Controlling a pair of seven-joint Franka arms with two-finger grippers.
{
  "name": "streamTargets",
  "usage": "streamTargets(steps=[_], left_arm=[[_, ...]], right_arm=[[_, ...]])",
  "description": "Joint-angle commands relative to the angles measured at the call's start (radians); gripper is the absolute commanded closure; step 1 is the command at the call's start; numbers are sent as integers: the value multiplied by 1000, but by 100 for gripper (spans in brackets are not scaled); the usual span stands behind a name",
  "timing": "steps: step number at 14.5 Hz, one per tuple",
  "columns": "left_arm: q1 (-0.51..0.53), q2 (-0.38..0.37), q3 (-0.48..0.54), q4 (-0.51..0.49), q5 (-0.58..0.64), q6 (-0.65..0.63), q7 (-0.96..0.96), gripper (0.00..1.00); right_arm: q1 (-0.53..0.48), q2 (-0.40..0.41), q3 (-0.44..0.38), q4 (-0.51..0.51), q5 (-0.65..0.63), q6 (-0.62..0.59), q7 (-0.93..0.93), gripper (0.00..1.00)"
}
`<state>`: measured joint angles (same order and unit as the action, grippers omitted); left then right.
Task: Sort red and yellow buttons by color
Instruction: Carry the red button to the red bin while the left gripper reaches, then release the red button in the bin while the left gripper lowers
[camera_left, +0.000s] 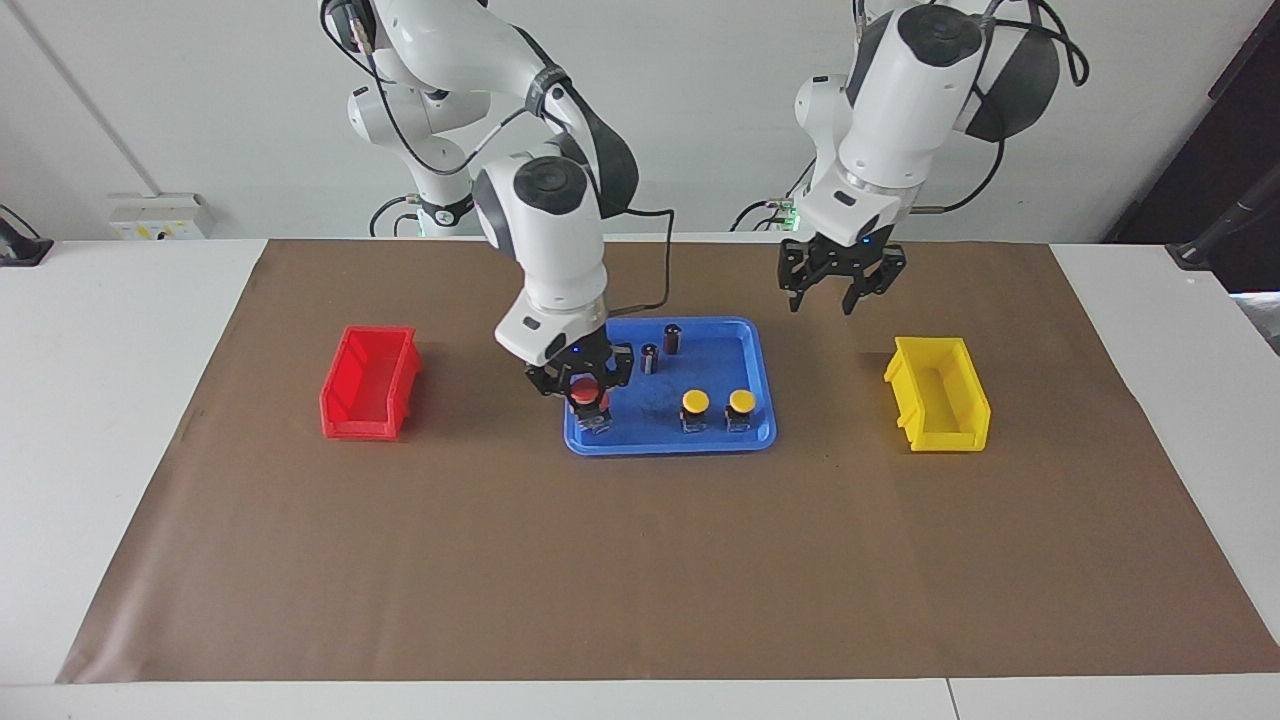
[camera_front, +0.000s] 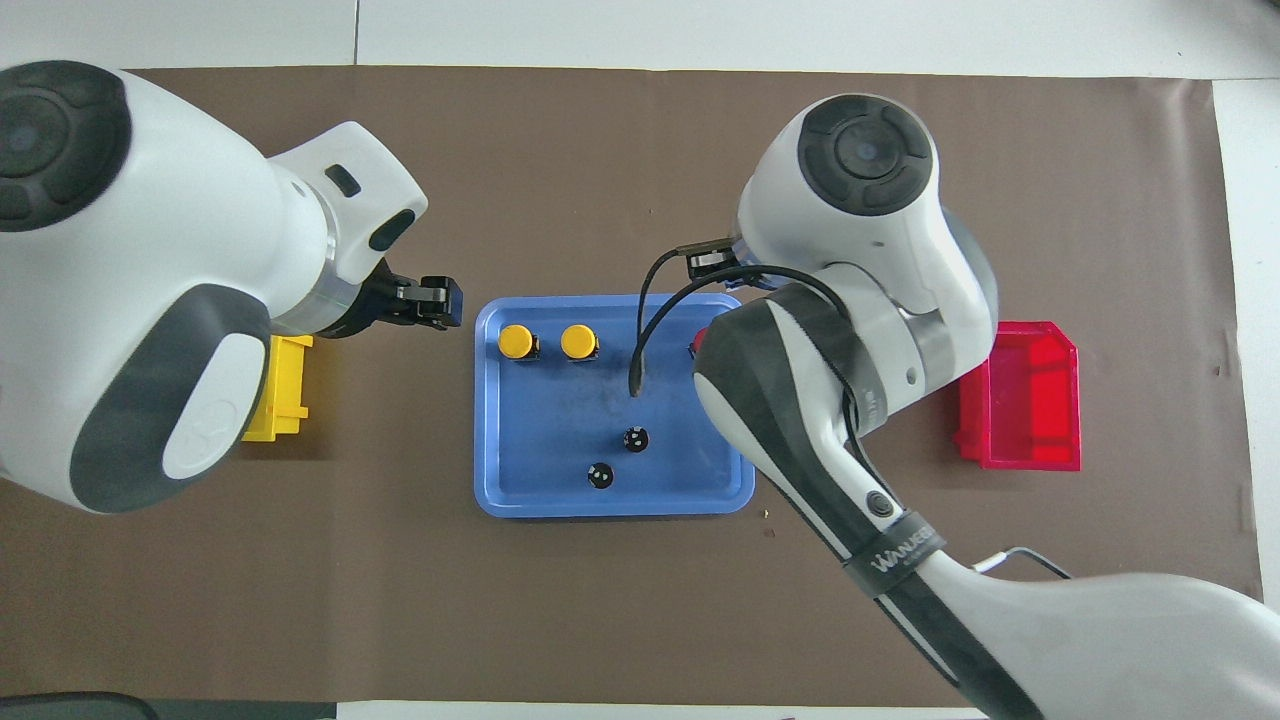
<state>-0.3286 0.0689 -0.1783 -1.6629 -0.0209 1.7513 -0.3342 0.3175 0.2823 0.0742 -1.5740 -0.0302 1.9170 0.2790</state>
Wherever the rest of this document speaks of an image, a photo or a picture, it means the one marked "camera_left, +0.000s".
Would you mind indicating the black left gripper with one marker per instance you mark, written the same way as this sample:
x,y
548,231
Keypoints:
x,y
840,252

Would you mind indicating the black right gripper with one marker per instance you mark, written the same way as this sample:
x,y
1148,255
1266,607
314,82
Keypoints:
x,y
585,358

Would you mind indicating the yellow push button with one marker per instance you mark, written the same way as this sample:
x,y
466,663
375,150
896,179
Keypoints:
x,y
695,401
742,401

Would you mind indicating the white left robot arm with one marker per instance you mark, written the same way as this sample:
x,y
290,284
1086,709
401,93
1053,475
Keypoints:
x,y
900,110

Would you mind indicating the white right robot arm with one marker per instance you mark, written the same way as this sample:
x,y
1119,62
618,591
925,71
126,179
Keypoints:
x,y
550,230

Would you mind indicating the small black cylinder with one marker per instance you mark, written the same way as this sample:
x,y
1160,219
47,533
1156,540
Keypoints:
x,y
649,360
673,338

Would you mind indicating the blue plastic tray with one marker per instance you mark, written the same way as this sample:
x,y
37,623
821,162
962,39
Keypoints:
x,y
720,360

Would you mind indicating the yellow plastic bin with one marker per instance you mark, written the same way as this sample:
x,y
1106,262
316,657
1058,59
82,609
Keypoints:
x,y
950,435

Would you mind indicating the brown paper table mat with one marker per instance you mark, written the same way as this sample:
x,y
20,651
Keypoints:
x,y
640,560

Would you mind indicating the red plastic bin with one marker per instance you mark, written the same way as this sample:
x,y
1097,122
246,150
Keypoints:
x,y
360,425

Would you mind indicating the grey device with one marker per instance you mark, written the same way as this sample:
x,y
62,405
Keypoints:
x,y
1262,320

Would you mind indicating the black clamp base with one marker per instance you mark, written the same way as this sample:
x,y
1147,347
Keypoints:
x,y
25,252

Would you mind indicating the white wall socket box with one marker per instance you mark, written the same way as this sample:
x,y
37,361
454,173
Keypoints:
x,y
160,218

